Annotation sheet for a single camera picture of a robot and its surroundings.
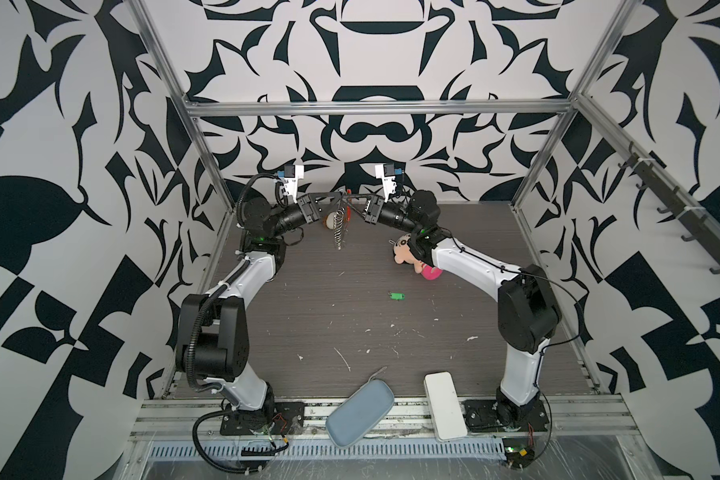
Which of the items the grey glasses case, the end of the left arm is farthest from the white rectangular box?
the end of the left arm

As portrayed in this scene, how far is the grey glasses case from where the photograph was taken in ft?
2.33

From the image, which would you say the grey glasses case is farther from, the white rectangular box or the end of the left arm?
the end of the left arm

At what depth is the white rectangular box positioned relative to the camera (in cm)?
70

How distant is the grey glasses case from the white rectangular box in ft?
0.33
